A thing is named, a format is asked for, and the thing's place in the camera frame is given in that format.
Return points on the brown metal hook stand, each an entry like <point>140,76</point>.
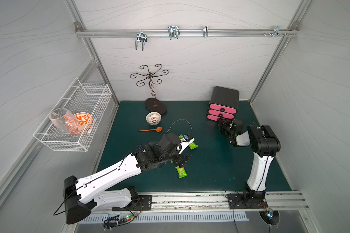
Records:
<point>152,78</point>

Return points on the orange patterned bowl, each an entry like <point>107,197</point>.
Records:
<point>85,123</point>

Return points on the aluminium top rail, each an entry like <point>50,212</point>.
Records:
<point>190,33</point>

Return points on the black pink drawer cabinet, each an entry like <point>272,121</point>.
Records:
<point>224,103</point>

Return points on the white wire basket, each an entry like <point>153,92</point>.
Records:
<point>92,98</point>

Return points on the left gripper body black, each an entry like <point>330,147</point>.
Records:
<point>182,160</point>

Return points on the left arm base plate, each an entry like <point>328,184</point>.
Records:
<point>139,203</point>

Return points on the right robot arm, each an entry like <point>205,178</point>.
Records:
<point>264,144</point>

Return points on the green mat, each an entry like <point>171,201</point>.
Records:
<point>215,165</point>

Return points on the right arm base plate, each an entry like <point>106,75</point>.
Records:
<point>238,201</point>

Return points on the clear glass cup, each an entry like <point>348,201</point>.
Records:
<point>64,120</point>

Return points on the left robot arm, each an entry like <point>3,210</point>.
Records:
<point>82,196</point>

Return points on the orange spoon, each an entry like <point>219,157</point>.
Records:
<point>158,129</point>

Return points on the green cookie pack bottom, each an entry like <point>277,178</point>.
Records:
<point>181,172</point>

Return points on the white patterned small bowl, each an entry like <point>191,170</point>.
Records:
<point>153,118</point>

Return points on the white vented cable duct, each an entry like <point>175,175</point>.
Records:
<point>173,217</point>

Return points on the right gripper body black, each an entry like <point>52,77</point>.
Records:
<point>225,127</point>

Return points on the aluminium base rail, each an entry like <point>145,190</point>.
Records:
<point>197,201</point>

